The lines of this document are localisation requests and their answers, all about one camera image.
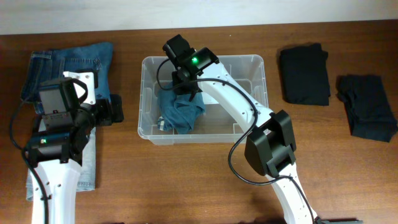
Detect blue shirt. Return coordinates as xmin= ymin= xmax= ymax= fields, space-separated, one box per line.
xmin=157 ymin=89 xmax=205 ymax=134

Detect black garment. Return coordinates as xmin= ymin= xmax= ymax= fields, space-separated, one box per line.
xmin=337 ymin=75 xmax=397 ymax=142
xmin=279 ymin=43 xmax=331 ymax=106

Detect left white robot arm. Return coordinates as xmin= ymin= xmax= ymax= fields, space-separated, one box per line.
xmin=22 ymin=70 xmax=124 ymax=223

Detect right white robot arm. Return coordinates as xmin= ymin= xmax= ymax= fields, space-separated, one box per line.
xmin=164 ymin=46 xmax=327 ymax=223

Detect white label in bin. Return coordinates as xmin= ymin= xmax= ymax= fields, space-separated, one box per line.
xmin=201 ymin=91 xmax=218 ymax=105

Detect clear plastic storage bin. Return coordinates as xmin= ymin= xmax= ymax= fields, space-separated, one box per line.
xmin=137 ymin=55 xmax=269 ymax=145

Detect dark blue folded jeans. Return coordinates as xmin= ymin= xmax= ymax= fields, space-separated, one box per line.
xmin=20 ymin=42 xmax=113 ymax=114

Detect light blue folded jeans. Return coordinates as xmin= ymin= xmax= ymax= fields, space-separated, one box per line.
xmin=25 ymin=121 xmax=96 ymax=202

